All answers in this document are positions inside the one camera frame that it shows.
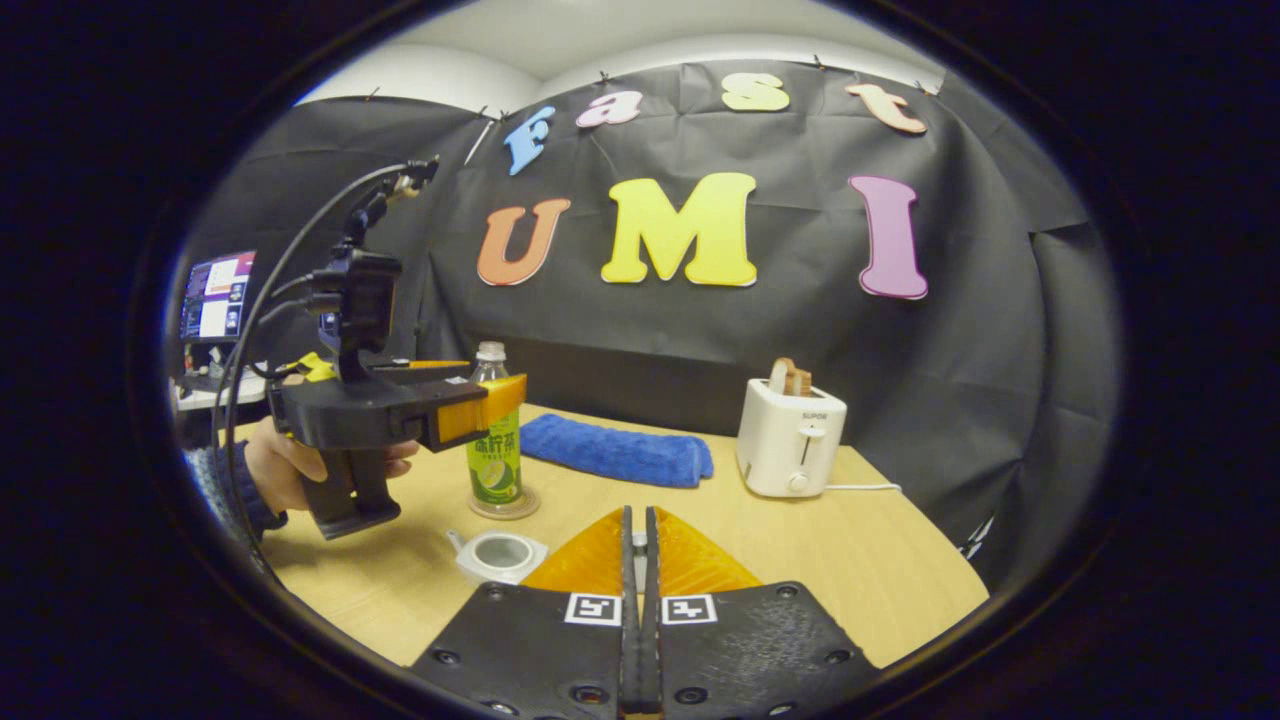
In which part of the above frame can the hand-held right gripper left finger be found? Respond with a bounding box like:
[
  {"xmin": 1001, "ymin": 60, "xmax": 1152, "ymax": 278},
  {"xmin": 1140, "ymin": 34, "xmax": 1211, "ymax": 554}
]
[{"xmin": 408, "ymin": 505, "xmax": 643, "ymax": 720}]

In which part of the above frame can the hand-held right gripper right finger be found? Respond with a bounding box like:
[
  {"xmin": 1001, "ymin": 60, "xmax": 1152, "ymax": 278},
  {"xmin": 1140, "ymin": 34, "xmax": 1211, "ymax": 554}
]
[{"xmin": 644, "ymin": 505, "xmax": 883, "ymax": 720}]

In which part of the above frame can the green label water bottle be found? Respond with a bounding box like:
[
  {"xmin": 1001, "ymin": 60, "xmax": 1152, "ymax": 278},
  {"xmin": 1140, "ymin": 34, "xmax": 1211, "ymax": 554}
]
[{"xmin": 466, "ymin": 341, "xmax": 524, "ymax": 507}]

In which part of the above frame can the white floral teacup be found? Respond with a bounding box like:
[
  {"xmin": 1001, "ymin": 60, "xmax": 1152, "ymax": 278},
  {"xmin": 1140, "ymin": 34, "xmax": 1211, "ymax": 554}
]
[{"xmin": 447, "ymin": 530, "xmax": 549, "ymax": 588}]

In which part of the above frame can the round wooden coaster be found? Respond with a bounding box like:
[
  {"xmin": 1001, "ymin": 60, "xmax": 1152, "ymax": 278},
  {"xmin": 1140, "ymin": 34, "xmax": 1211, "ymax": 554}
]
[{"xmin": 467, "ymin": 485, "xmax": 541, "ymax": 521}]

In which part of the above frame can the white side desk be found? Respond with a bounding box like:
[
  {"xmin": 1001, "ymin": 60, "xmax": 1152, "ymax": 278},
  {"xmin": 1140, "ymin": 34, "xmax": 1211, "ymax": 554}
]
[{"xmin": 172, "ymin": 372, "xmax": 269, "ymax": 413}]

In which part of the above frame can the blue towel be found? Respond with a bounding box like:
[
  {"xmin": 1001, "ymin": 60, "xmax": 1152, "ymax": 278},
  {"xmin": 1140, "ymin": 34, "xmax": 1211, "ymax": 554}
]
[{"xmin": 520, "ymin": 413, "xmax": 715, "ymax": 489}]

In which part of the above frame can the computer monitor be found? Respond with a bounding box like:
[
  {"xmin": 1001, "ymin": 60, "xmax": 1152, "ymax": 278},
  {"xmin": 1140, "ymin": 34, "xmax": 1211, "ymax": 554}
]
[{"xmin": 178, "ymin": 250, "xmax": 257, "ymax": 344}]

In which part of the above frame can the white toaster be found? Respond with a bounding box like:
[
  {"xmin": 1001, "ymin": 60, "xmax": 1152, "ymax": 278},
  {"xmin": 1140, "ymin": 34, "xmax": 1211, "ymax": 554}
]
[{"xmin": 736, "ymin": 378, "xmax": 848, "ymax": 499}]

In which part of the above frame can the black backdrop cloth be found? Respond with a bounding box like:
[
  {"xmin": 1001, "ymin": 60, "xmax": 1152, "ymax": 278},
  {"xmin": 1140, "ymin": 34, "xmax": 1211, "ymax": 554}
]
[{"xmin": 185, "ymin": 58, "xmax": 1121, "ymax": 591}]

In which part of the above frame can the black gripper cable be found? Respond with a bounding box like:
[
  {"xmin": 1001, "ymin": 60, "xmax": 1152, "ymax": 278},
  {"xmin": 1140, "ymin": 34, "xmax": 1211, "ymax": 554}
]
[{"xmin": 220, "ymin": 163, "xmax": 413, "ymax": 551}]

